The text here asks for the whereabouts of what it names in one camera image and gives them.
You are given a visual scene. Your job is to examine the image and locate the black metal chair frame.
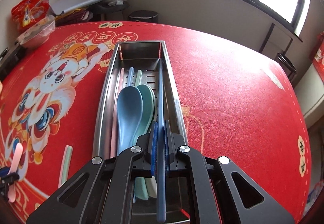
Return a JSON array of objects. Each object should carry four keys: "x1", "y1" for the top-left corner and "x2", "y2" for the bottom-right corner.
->
[{"x1": 259, "y1": 23, "x2": 293, "y2": 59}]

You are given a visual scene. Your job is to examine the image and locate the red festive table mat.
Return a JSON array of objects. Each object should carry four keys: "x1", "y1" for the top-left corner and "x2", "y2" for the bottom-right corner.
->
[{"x1": 1, "y1": 22, "x2": 311, "y2": 223}]

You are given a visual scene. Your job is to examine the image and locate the blue ceramic spoon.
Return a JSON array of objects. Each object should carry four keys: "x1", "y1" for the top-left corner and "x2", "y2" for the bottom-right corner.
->
[{"x1": 117, "y1": 86, "x2": 143, "y2": 155}]

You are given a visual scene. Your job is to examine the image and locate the metal bowl with plastic wrap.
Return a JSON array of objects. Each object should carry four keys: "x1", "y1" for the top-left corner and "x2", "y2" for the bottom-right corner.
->
[{"x1": 16, "y1": 15, "x2": 55, "y2": 50}]

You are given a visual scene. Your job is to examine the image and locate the pink chopstick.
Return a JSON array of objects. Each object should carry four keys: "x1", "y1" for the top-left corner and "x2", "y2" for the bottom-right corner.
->
[
  {"x1": 110, "y1": 68, "x2": 125, "y2": 159},
  {"x1": 58, "y1": 145, "x2": 70, "y2": 187}
]

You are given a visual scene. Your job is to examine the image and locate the stainless steel cutlery tray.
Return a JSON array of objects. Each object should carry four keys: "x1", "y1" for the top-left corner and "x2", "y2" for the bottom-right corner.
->
[{"x1": 92, "y1": 40, "x2": 191, "y2": 224}]

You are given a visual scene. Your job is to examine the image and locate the black round trash bin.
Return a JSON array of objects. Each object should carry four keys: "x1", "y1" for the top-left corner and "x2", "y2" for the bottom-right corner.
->
[{"x1": 128, "y1": 10, "x2": 159, "y2": 23}]

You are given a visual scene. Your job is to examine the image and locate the green ceramic spoon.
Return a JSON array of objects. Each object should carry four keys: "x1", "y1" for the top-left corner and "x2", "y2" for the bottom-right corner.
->
[{"x1": 132, "y1": 84, "x2": 155, "y2": 201}]

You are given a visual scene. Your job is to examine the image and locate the black device on table edge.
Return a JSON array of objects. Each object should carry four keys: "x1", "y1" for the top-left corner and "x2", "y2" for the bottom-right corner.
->
[{"x1": 0, "y1": 41, "x2": 26, "y2": 80}]

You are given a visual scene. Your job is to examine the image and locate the red cloth on refrigerator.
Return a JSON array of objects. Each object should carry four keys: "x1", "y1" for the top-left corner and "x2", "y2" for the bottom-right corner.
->
[{"x1": 309, "y1": 32, "x2": 324, "y2": 82}]

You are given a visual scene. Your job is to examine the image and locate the blue chopstick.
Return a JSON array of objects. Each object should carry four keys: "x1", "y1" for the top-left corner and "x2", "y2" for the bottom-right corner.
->
[
  {"x1": 157, "y1": 59, "x2": 166, "y2": 223},
  {"x1": 127, "y1": 67, "x2": 134, "y2": 86}
]

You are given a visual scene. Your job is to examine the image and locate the red snack bag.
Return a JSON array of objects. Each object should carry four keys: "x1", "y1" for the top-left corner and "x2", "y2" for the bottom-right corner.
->
[{"x1": 11, "y1": 0, "x2": 50, "y2": 34}]

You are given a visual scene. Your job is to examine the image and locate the pink ceramic spoon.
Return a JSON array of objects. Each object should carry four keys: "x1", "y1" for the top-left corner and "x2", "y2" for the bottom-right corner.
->
[{"x1": 8, "y1": 143, "x2": 23, "y2": 203}]

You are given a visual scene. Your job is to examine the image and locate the beige ceramic spoon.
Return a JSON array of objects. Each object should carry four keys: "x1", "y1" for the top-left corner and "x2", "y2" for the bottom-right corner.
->
[{"x1": 145, "y1": 86, "x2": 157, "y2": 198}]

